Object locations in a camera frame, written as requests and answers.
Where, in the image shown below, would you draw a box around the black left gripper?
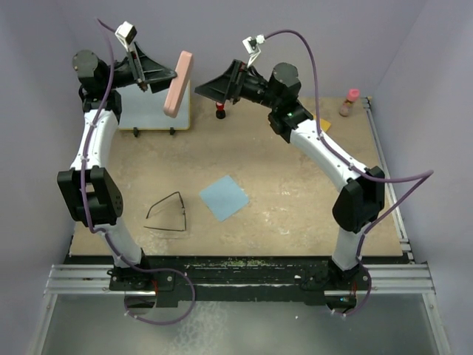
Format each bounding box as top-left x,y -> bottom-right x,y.
103,41 -> 178,93

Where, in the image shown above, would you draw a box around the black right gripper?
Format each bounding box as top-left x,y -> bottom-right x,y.
195,59 -> 280,110

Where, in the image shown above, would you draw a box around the pink glasses case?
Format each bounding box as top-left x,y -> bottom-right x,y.
163,51 -> 194,118

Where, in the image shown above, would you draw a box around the blue cleaning cloth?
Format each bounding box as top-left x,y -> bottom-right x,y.
199,175 -> 249,222

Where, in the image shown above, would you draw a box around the thin framed sunglasses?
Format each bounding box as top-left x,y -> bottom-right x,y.
143,191 -> 187,232

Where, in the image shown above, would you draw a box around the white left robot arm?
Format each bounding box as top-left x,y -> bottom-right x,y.
57,43 -> 177,290

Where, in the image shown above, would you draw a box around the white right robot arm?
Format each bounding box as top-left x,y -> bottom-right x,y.
194,60 -> 385,289

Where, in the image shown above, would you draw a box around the red and black stamp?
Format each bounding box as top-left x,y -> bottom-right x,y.
215,102 -> 226,119

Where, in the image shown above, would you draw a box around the small whiteboard on stand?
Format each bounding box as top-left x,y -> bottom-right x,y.
118,84 -> 191,132

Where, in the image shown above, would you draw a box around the yellow book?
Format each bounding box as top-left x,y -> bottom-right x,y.
314,116 -> 331,132

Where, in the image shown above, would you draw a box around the pink capped small bottle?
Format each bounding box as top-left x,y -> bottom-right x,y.
338,89 -> 360,117

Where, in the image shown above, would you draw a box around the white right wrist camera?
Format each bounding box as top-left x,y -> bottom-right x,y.
242,34 -> 265,68

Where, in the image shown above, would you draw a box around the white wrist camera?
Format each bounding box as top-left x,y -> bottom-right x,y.
242,34 -> 265,68
115,21 -> 137,52

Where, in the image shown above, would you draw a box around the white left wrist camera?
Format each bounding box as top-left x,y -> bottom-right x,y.
115,21 -> 137,52

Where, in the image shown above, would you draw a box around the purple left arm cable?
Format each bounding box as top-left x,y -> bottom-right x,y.
79,16 -> 197,326

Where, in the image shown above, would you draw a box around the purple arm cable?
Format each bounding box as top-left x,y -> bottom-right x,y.
265,30 -> 434,319
79,16 -> 197,326

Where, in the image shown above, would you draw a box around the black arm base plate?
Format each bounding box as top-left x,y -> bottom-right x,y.
64,254 -> 372,308

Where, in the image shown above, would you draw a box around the aluminium rail frame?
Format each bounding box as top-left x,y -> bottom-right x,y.
43,263 -> 126,296

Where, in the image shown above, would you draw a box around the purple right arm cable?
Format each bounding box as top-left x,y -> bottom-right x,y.
265,30 -> 434,319

